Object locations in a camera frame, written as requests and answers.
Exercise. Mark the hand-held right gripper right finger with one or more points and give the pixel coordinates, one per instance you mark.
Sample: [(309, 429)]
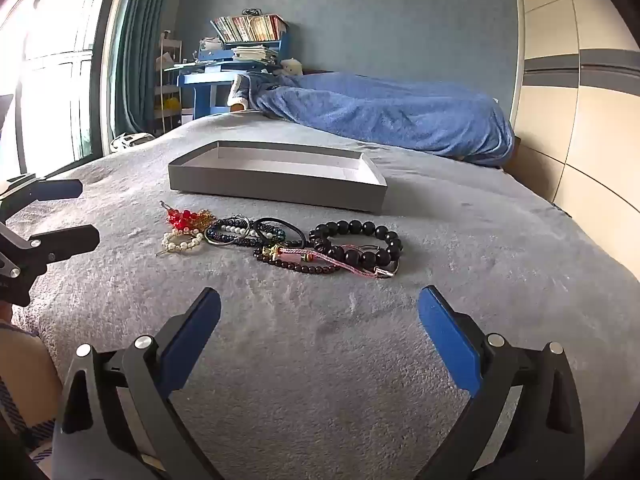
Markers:
[(447, 340)]

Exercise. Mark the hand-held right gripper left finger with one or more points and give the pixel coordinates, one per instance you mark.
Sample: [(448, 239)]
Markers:
[(192, 340)]

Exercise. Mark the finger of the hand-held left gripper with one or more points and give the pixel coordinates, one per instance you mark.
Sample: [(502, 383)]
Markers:
[(70, 242), (55, 189)]

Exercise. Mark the red bead gold hair ornament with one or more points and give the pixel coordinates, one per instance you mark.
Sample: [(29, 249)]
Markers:
[(180, 217)]

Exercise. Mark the grey cardboard box tray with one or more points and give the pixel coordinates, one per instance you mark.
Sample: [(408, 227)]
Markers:
[(275, 187)]

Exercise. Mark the white helmet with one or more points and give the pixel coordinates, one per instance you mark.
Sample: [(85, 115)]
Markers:
[(130, 141)]

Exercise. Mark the window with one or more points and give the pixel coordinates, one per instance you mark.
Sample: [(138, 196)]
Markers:
[(55, 85)]

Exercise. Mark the person's plaid clothing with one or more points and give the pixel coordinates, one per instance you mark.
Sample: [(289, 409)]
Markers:
[(25, 360)]

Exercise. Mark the white shelf trolley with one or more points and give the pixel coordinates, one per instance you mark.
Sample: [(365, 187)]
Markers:
[(167, 90)]

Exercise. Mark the teal curtain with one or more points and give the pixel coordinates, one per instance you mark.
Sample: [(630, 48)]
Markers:
[(140, 50)]

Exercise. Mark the blue desk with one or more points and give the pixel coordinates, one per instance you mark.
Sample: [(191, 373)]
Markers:
[(210, 80)]

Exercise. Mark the blue blanket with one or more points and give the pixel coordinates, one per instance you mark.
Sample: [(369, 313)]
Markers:
[(390, 110)]

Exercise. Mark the stack of papers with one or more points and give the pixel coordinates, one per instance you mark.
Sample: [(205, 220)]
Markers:
[(252, 54)]

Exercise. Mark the row of books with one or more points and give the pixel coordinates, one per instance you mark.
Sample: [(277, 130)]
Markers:
[(245, 29)]

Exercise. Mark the beige wardrobe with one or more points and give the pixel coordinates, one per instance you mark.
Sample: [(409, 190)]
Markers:
[(575, 110)]

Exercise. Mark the white plush toy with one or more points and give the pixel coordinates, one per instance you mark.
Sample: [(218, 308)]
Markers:
[(291, 66)]

